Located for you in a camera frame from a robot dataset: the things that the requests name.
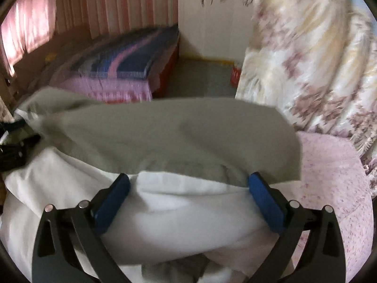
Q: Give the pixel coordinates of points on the red container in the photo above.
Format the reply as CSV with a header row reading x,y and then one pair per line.
x,y
236,76

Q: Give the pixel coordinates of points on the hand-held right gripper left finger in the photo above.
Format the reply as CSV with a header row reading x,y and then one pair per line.
x,y
113,203

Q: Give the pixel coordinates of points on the pink floral bed sheet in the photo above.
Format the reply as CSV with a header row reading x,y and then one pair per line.
x,y
332,182

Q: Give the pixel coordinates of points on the blue and pink striped blanket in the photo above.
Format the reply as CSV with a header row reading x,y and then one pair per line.
x,y
126,56

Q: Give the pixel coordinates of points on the bed with brown headboard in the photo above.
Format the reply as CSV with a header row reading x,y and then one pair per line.
x,y
117,90

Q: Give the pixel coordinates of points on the wide blue floral curtain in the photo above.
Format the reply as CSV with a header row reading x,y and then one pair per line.
x,y
309,50

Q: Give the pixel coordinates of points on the white wardrobe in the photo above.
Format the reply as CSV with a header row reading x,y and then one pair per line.
x,y
212,29

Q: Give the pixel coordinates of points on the yellow toy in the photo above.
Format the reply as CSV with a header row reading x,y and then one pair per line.
x,y
50,57

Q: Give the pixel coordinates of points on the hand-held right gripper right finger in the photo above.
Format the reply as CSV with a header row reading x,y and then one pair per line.
x,y
266,203

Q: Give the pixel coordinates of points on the pink sheer curtain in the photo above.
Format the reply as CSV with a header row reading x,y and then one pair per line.
x,y
23,29

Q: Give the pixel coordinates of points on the olive and white large cloth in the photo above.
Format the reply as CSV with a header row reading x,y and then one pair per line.
x,y
176,129

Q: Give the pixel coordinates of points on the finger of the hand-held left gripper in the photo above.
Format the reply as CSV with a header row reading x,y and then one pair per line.
x,y
17,126

